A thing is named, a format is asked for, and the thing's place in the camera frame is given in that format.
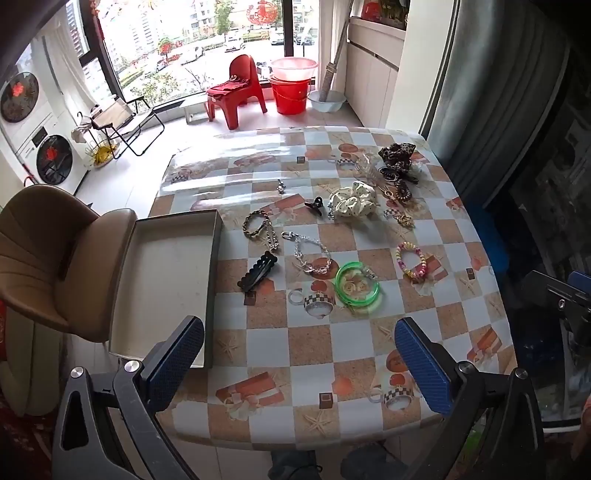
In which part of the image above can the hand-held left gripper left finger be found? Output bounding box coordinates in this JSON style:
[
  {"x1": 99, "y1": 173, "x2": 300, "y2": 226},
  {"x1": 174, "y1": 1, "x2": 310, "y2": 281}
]
[{"x1": 52, "y1": 316, "x2": 205, "y2": 480}]

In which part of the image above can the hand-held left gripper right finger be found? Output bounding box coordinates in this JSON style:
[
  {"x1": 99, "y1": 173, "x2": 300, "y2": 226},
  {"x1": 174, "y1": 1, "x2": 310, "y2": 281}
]
[{"x1": 394, "y1": 316, "x2": 550, "y2": 480}]

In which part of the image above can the grey cardboard box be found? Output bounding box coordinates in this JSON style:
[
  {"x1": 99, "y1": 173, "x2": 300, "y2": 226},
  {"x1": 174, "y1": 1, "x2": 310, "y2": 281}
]
[{"x1": 109, "y1": 209, "x2": 223, "y2": 368}]

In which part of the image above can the colourful bead bracelet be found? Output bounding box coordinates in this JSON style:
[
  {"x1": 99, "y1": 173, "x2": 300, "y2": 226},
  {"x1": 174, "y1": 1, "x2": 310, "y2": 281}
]
[{"x1": 396, "y1": 241, "x2": 437, "y2": 279}]

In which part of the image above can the black scalloped hair clip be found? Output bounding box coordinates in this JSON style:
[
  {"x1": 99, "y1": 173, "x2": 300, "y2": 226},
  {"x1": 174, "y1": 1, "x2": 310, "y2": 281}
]
[{"x1": 237, "y1": 250, "x2": 279, "y2": 292}]

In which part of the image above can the clear bead chain bracelet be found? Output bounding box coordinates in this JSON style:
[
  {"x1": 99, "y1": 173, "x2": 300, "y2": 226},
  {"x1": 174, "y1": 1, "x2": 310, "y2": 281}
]
[{"x1": 281, "y1": 231, "x2": 334, "y2": 278}]

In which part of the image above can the white polka dot scrunchie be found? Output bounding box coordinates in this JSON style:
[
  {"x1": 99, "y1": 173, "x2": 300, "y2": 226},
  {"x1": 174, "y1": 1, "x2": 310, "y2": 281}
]
[{"x1": 328, "y1": 181, "x2": 377, "y2": 217}]

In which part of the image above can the person's right forearm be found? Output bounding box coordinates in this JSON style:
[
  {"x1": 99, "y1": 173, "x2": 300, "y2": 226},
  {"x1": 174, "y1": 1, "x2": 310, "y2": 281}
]
[{"x1": 571, "y1": 396, "x2": 591, "y2": 464}]

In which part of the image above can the green plastic bangle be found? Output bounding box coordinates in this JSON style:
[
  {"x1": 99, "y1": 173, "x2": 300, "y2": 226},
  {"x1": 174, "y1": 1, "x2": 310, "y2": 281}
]
[{"x1": 335, "y1": 261, "x2": 382, "y2": 308}]

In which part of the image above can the checked printed tablecloth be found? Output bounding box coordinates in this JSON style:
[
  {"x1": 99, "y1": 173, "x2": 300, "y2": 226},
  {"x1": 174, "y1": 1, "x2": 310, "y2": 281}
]
[{"x1": 150, "y1": 126, "x2": 520, "y2": 450}]

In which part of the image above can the beige sofa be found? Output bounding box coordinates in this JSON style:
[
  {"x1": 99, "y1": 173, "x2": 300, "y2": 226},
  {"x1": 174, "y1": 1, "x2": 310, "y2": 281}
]
[{"x1": 0, "y1": 318, "x2": 62, "y2": 416}]

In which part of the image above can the brown leather chair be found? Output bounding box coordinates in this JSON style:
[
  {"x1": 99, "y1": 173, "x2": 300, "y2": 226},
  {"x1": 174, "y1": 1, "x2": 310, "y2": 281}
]
[{"x1": 0, "y1": 185, "x2": 139, "y2": 343}]

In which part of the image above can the red embroidered cushion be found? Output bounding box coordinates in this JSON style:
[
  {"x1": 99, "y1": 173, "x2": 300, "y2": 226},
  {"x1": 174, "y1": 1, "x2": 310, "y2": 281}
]
[{"x1": 0, "y1": 300, "x2": 10, "y2": 361}]

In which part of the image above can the clear plastic hair clip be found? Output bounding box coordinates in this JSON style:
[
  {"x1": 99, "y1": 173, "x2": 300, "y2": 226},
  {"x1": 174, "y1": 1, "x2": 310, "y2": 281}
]
[{"x1": 355, "y1": 154, "x2": 385, "y2": 184}]

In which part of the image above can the grey curtain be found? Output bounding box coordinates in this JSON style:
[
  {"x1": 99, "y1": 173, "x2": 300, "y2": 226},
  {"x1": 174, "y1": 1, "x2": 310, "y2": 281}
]
[{"x1": 422, "y1": 0, "x2": 571, "y2": 208}]

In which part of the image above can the leopard print scrunchie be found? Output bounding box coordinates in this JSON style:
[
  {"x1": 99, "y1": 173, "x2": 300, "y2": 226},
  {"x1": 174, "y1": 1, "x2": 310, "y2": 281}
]
[{"x1": 379, "y1": 143, "x2": 414, "y2": 174}]

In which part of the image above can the yellow floor ornament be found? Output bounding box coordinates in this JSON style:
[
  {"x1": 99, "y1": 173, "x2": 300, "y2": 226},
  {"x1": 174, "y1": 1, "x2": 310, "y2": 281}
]
[{"x1": 92, "y1": 143, "x2": 121, "y2": 165}]

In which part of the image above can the white washing machine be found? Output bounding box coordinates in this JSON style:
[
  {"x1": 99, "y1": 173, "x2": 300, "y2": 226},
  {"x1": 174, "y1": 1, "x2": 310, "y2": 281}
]
[{"x1": 16, "y1": 124, "x2": 91, "y2": 195}]

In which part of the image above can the white hanging cloth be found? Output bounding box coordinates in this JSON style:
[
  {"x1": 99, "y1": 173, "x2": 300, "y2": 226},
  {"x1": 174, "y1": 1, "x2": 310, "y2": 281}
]
[{"x1": 71, "y1": 111, "x2": 96, "y2": 145}]

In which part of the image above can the black folding chair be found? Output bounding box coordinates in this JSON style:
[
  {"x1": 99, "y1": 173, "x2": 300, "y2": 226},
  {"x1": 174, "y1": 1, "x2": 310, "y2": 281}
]
[{"x1": 91, "y1": 95, "x2": 165, "y2": 157}]

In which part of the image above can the white wash basin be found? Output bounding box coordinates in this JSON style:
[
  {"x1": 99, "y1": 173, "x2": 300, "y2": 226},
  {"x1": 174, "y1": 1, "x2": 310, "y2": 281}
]
[{"x1": 307, "y1": 90, "x2": 345, "y2": 113}]

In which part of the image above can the white cabinet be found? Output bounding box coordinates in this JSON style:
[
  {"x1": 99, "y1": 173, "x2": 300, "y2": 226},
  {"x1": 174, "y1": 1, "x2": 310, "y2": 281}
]
[{"x1": 346, "y1": 16, "x2": 408, "y2": 128}]

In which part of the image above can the red plastic bucket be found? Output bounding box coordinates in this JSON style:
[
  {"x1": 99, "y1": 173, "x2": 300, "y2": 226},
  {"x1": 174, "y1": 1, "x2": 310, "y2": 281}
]
[{"x1": 269, "y1": 76, "x2": 311, "y2": 115}]

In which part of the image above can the red plastic chair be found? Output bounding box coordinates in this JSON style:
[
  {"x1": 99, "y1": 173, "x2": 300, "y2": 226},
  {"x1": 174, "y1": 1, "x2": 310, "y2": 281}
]
[{"x1": 206, "y1": 54, "x2": 269, "y2": 130}]

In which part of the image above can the white stacked dryer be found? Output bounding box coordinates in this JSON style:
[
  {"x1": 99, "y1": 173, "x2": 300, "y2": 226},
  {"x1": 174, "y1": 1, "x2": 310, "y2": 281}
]
[{"x1": 0, "y1": 37, "x2": 61, "y2": 149}]

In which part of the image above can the pink plastic basin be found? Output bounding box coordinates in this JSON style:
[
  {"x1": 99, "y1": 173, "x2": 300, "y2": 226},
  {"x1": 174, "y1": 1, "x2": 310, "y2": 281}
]
[{"x1": 270, "y1": 58, "x2": 319, "y2": 82}]

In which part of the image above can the red paper window decoration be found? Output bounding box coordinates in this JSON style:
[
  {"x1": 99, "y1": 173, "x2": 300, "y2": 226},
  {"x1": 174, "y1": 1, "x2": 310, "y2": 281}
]
[{"x1": 246, "y1": 0, "x2": 280, "y2": 27}]

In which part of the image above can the brown braided bracelet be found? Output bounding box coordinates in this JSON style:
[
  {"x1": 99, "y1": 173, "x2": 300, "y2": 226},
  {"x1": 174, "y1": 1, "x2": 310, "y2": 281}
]
[{"x1": 242, "y1": 210, "x2": 273, "y2": 241}]

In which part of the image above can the star shaped wire hair clip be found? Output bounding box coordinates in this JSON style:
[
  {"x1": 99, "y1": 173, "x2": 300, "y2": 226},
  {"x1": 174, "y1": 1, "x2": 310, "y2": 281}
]
[{"x1": 262, "y1": 219, "x2": 281, "y2": 252}]

